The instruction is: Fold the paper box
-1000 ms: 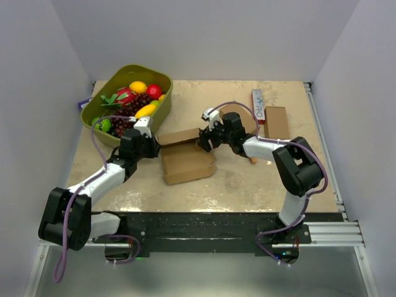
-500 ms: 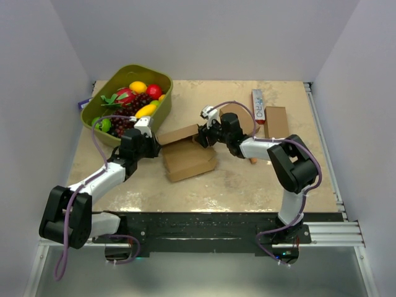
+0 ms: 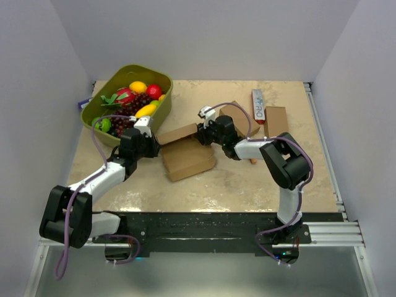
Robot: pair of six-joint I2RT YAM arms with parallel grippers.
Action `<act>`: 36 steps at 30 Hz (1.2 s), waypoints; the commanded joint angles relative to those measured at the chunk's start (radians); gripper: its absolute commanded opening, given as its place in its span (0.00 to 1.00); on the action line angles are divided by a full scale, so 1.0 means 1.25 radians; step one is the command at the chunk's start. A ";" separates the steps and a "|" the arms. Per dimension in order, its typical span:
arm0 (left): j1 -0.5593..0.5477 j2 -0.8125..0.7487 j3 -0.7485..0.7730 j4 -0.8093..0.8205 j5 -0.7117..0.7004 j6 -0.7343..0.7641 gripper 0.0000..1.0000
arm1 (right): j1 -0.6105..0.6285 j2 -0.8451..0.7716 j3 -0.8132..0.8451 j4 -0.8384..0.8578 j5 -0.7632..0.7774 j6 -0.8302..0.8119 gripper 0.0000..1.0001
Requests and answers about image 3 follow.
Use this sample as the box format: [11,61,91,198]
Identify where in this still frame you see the dark red toy grapes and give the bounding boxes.
[108,108,135,138]

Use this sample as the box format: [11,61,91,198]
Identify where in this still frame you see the closed brown box right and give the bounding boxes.
[264,106,289,137]

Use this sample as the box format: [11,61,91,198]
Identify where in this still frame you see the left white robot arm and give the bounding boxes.
[39,126,161,248]

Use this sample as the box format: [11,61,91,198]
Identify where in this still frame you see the red toy apple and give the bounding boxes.
[146,84,163,100]

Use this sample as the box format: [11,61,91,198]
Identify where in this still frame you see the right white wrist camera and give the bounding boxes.
[198,105,216,123]

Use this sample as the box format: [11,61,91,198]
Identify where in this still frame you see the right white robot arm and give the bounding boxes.
[194,116,314,243]

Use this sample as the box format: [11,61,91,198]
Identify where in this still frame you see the toothpaste box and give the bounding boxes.
[252,89,265,124]

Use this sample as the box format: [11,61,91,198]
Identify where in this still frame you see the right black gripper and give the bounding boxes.
[194,118,225,147]

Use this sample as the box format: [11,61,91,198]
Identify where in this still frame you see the pink toy dragon fruit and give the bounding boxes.
[114,88,137,107]

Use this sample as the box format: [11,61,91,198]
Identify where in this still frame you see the yellow toy mango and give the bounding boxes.
[135,104,157,118]

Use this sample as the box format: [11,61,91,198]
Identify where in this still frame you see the purple toy grapes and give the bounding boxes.
[129,93,153,114]

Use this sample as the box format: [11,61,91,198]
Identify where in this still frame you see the green toy watermelon ball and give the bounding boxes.
[92,117,112,133]

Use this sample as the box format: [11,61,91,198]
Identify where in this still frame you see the blue white packet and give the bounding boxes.
[77,97,93,111]

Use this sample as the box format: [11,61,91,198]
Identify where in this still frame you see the closed brown box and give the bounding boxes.
[264,106,289,137]
[219,101,260,137]

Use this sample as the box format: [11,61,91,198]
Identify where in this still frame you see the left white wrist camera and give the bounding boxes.
[134,116,153,137]

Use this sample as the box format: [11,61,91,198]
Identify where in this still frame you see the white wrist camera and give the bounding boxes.
[198,105,216,123]
[134,116,153,137]

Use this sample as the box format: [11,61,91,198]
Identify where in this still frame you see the green plastic basket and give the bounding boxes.
[80,65,173,147]

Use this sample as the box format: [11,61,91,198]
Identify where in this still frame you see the closed brown box middle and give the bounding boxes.
[219,101,260,137]

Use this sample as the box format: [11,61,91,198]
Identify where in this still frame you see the yellow toy lemon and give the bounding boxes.
[129,81,147,94]

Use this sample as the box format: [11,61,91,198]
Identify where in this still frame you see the brown cardboard box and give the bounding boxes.
[157,124,217,182]

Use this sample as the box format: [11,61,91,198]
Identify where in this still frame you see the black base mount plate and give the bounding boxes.
[93,212,311,264]

